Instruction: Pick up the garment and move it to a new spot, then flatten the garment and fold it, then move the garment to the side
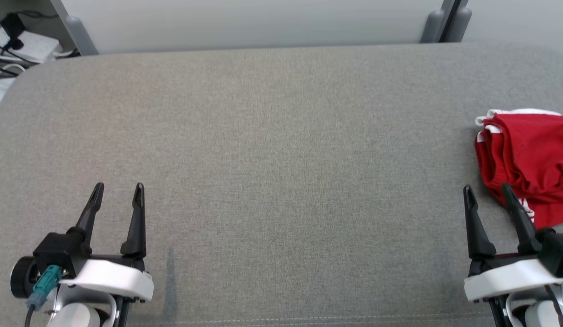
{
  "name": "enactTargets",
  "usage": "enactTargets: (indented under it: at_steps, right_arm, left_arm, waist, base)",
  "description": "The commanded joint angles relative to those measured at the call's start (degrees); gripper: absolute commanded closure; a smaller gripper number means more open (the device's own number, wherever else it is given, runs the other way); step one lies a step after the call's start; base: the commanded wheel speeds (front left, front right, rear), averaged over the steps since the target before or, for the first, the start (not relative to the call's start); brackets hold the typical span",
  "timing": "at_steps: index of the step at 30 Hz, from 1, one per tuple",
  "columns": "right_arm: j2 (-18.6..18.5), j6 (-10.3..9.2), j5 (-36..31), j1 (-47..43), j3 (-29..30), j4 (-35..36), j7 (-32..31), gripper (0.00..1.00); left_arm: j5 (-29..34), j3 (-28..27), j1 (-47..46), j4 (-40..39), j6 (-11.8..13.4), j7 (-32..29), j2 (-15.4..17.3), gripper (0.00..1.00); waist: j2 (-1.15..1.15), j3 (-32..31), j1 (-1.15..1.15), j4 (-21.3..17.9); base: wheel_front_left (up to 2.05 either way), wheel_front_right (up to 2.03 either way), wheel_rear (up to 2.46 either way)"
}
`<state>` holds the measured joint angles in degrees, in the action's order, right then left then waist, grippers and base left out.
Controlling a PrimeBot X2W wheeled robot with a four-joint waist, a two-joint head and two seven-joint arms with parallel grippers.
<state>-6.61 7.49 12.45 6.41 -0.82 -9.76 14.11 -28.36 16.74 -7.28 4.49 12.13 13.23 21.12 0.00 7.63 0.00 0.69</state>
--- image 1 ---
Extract grey rounded partition foot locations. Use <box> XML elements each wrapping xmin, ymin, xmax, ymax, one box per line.
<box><xmin>446</xmin><ymin>7</ymin><xmax>473</xmax><ymax>44</ymax></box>
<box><xmin>420</xmin><ymin>10</ymin><xmax>446</xmax><ymax>44</ymax></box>

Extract grey partition leg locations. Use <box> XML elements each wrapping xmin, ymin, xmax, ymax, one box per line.
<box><xmin>50</xmin><ymin>0</ymin><xmax>100</xmax><ymax>56</ymax></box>

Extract red white-trimmed shorts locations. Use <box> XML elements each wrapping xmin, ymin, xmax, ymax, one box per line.
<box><xmin>474</xmin><ymin>109</ymin><xmax>563</xmax><ymax>205</ymax></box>

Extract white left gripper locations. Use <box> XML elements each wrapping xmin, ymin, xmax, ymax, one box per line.
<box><xmin>59</xmin><ymin>183</ymin><xmax>155</xmax><ymax>327</ymax></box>

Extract black plug adapter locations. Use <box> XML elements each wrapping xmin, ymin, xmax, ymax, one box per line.
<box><xmin>0</xmin><ymin>12</ymin><xmax>25</xmax><ymax>51</ymax></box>

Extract dark metal partition post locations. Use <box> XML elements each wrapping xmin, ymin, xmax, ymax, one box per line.
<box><xmin>438</xmin><ymin>0</ymin><xmax>469</xmax><ymax>44</ymax></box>

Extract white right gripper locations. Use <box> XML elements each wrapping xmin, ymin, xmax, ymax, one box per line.
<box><xmin>463</xmin><ymin>183</ymin><xmax>563</xmax><ymax>327</ymax></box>

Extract teal left camera connector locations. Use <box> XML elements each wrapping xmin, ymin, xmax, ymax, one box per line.
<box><xmin>27</xmin><ymin>265</ymin><xmax>63</xmax><ymax>310</ymax></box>

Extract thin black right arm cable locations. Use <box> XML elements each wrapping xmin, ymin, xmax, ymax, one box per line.
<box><xmin>545</xmin><ymin>284</ymin><xmax>563</xmax><ymax>327</ymax></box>

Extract red white basketball jersey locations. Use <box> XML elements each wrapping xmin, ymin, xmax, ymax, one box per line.
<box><xmin>520</xmin><ymin>193</ymin><xmax>563</xmax><ymax>229</ymax></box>

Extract white power strip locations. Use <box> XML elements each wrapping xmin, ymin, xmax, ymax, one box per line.
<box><xmin>0</xmin><ymin>28</ymin><xmax>64</xmax><ymax>64</ymax></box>

